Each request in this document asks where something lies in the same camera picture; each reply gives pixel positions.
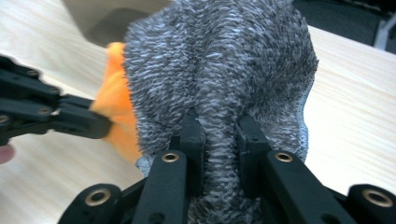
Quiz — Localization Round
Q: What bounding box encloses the clear grey storage box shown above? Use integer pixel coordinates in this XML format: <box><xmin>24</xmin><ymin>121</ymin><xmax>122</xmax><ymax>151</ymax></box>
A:
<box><xmin>61</xmin><ymin>0</ymin><xmax>173</xmax><ymax>49</ymax></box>

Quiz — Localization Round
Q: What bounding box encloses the orange plush toy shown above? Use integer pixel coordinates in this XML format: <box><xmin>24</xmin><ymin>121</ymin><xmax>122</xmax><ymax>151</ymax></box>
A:
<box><xmin>89</xmin><ymin>41</ymin><xmax>144</xmax><ymax>165</ymax></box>

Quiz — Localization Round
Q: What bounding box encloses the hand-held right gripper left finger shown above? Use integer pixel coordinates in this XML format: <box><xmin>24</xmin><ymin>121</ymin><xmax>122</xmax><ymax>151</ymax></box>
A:
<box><xmin>169</xmin><ymin>106</ymin><xmax>206</xmax><ymax>199</ymax></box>

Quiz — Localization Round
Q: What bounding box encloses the grey fuzzy towel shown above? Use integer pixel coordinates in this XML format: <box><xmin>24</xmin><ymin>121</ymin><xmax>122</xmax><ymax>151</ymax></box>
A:
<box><xmin>122</xmin><ymin>0</ymin><xmax>320</xmax><ymax>224</ymax></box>

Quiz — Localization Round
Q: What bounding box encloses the white metal stand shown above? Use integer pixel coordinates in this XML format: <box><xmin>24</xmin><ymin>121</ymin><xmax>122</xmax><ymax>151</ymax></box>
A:
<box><xmin>373</xmin><ymin>17</ymin><xmax>396</xmax><ymax>52</ymax></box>

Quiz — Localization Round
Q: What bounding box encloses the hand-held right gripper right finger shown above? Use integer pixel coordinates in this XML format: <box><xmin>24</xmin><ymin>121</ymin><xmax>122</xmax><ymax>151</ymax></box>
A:
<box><xmin>235</xmin><ymin>113</ymin><xmax>273</xmax><ymax>201</ymax></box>

